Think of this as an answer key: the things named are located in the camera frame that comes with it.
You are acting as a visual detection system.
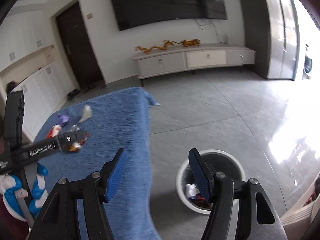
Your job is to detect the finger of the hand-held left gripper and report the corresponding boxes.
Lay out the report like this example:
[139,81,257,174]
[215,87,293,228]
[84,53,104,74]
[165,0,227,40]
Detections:
[58,129,87,151]

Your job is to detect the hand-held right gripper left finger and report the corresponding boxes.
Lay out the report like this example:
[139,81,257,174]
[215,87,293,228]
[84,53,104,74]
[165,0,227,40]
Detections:
[27,148,128,240]

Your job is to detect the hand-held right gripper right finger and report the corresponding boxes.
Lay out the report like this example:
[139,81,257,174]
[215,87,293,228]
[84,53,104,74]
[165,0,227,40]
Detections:
[188,149,287,240]

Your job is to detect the silver foil wrapper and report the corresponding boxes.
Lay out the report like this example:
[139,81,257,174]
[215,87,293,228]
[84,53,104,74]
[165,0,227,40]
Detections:
[185,184,199,199]

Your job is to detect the dark red wrapper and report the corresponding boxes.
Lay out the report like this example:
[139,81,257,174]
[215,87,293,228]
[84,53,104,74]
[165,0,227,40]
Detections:
[192,194,213,208]

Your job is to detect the white round trash can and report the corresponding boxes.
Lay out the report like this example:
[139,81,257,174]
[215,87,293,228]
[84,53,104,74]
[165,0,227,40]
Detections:
[176,149,246,216]

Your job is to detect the person's left forearm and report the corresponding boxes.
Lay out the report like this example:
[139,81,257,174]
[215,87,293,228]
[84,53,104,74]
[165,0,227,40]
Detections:
[0,200,29,240]

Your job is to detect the person's left hand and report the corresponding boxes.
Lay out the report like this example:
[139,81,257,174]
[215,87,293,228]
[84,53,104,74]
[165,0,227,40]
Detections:
[0,162,49,222]

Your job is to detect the white red printed wrapper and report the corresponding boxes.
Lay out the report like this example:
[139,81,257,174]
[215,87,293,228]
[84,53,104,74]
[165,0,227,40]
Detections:
[46,125,62,139]

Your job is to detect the purple wrapper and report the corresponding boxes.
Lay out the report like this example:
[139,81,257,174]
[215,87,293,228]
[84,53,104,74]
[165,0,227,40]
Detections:
[57,113,71,127]

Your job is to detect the clear plastic wrapper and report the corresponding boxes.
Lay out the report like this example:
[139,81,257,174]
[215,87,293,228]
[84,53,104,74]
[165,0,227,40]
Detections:
[79,105,93,123]

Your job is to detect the black bag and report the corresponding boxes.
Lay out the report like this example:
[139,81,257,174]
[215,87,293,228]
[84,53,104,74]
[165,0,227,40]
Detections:
[5,81,18,93]

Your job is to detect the blue towel covered table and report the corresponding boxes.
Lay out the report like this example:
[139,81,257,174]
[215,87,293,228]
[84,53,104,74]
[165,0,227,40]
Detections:
[32,87,162,240]

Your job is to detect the dark brown door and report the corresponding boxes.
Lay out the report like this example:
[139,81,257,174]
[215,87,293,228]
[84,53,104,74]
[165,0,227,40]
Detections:
[55,1,104,87]

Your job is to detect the beige ribbed furniture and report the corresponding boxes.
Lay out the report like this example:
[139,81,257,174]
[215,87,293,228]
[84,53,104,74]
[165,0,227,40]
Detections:
[280,197,316,230]

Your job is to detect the white television stand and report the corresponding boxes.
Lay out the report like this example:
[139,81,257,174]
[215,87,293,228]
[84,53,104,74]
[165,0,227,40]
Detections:
[132,43,256,87]

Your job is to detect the golden dragon figurine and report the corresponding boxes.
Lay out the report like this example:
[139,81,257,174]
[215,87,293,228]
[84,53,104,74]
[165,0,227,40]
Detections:
[135,39,178,55]

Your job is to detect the golden tiger figurine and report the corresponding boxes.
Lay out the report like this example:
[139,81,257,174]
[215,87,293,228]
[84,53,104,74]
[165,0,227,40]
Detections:
[180,39,201,48]

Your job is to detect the white washing machine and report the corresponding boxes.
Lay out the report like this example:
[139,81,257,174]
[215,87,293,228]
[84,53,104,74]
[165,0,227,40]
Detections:
[301,41,314,79]

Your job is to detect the grey refrigerator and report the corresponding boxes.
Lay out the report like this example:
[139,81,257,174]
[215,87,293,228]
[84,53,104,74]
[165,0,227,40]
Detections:
[235,0,299,80]

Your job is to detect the white wall cabinet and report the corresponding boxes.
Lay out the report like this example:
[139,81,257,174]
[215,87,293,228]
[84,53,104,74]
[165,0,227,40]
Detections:
[0,7,75,143]

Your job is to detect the hanging cables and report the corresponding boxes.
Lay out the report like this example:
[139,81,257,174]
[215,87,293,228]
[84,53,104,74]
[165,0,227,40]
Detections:
[196,19,225,43]

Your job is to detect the black wall television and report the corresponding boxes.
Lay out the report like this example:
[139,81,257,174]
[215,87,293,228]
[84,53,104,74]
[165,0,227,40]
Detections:
[107,0,228,32]

